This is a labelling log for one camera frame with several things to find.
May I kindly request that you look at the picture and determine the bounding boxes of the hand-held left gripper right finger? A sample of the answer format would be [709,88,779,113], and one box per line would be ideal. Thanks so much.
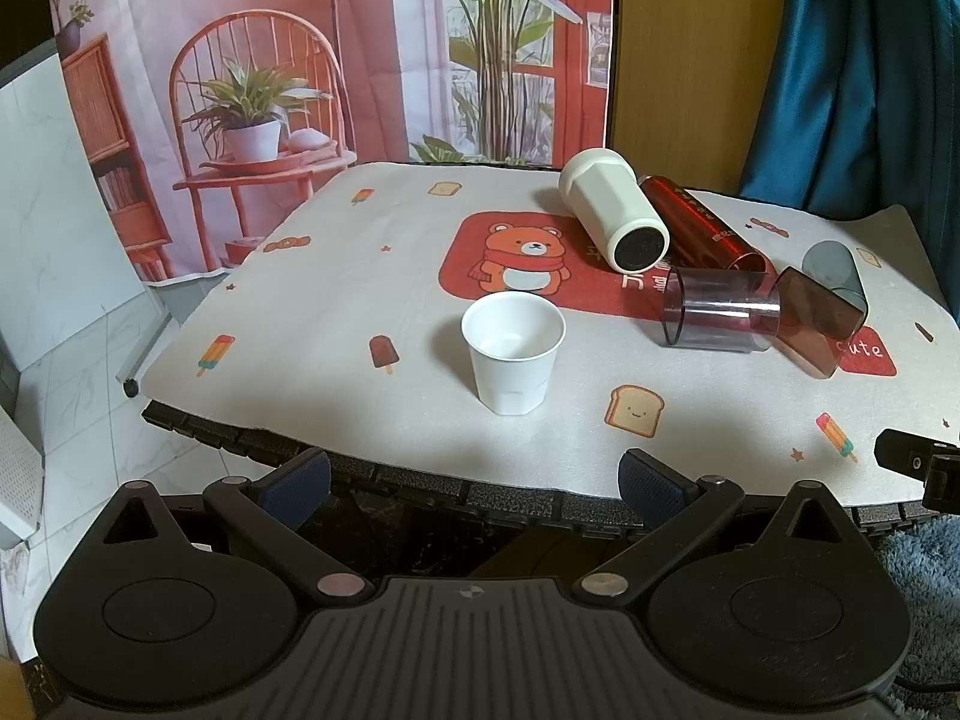
[574,448,871,610]

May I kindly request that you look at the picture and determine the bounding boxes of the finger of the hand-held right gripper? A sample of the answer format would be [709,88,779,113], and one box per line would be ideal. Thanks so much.
[874,427,960,512]

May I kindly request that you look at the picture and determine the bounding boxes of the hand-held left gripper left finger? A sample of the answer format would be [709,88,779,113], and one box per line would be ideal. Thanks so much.
[91,448,376,608]

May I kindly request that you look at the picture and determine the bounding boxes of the brown square plastic cup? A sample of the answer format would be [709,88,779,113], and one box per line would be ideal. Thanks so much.
[771,266,863,380]

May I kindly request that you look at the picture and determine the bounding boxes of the white paper cup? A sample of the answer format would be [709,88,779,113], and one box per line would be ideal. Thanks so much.
[460,292,566,417]

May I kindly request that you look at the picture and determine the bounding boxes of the clear round plastic cup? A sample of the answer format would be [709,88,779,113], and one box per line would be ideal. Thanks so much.
[660,265,782,355]

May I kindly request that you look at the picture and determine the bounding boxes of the grey translucent plastic cup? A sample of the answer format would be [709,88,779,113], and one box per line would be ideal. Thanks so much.
[801,240,871,332]

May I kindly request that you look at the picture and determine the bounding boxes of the red metallic cup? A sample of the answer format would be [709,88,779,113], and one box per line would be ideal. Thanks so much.
[639,175,767,275]

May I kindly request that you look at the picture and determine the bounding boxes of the white tumbler cup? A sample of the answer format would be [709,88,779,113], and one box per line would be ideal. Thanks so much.
[559,148,668,273]

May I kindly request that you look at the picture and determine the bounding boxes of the grey fluffy rug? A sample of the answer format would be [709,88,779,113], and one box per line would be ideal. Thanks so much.
[876,516,960,691]

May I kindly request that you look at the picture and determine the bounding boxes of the black woven table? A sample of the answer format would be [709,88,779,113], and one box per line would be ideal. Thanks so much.
[141,399,960,537]

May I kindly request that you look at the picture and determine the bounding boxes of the bear print tablecloth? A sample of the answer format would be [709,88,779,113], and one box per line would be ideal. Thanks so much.
[141,161,960,512]

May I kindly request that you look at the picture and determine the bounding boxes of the white marble pattern board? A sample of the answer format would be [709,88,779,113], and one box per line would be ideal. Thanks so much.
[0,52,182,398]

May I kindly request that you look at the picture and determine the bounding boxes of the teal curtain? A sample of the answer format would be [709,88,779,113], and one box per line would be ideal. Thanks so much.
[739,0,960,223]

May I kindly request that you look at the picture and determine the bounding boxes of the wooden cabinet panel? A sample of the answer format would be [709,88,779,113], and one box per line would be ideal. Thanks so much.
[609,0,790,194]

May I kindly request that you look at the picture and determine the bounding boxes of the printed room scene backdrop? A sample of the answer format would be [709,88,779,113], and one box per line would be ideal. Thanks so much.
[45,0,620,284]

